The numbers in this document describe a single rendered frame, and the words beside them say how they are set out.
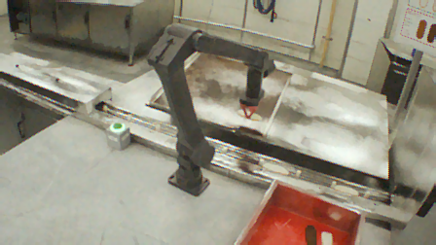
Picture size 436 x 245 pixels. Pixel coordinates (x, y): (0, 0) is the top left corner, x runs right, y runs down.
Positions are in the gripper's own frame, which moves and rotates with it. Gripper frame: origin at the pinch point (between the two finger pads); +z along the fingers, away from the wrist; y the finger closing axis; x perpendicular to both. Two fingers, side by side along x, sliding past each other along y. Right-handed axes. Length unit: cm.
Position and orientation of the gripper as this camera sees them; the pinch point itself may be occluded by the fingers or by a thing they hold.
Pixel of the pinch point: (249, 113)
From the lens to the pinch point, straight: 122.4
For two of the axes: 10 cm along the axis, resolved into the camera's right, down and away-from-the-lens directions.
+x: 9.0, 3.2, -3.1
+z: -0.5, 7.6, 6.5
